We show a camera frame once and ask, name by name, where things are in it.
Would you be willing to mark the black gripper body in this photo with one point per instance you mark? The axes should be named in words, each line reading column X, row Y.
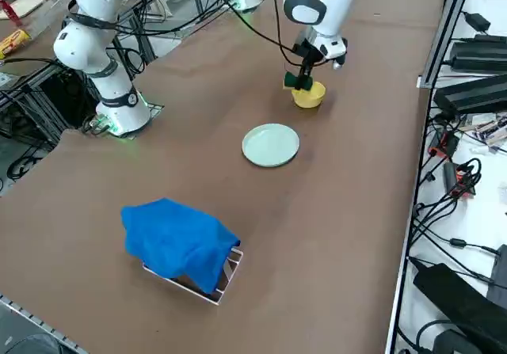
column 307, row 51

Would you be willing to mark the green and yellow sponge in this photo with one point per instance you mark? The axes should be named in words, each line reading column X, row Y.
column 291, row 80

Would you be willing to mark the small yellow dish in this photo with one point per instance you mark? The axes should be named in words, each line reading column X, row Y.
column 313, row 100

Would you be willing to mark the pale green round plate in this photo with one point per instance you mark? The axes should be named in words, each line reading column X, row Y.
column 271, row 146

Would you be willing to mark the metal dish rack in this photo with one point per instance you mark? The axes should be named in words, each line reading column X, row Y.
column 206, row 296

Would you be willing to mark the red and black device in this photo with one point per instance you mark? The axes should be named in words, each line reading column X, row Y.
column 445, row 142

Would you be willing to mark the long black power brick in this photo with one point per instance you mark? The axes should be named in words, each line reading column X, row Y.
column 471, row 94

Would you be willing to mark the black and orange adapter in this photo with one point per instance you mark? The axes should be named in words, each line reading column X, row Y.
column 449, row 176

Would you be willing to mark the small black power adapter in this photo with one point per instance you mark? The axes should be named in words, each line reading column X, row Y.
column 477, row 21

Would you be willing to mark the bare circuit board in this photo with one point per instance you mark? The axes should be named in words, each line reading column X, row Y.
column 491, row 126

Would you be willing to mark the blue cloth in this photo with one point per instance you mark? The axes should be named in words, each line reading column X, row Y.
column 174, row 239

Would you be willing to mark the large black power supply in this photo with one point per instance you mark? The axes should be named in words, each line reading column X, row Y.
column 455, row 298

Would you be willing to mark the wooden board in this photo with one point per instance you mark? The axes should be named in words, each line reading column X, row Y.
column 24, row 5

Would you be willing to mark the yellow and red snack packet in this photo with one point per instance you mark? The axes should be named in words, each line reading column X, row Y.
column 14, row 43

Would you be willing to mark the aluminium frame post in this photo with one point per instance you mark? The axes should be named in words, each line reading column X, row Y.
column 443, row 33

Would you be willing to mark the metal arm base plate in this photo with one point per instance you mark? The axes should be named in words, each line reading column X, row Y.
column 156, row 108

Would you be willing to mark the aluminium table frame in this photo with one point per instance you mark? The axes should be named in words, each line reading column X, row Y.
column 24, row 88

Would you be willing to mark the grey slotted rail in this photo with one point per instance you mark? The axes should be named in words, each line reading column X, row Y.
column 39, row 322

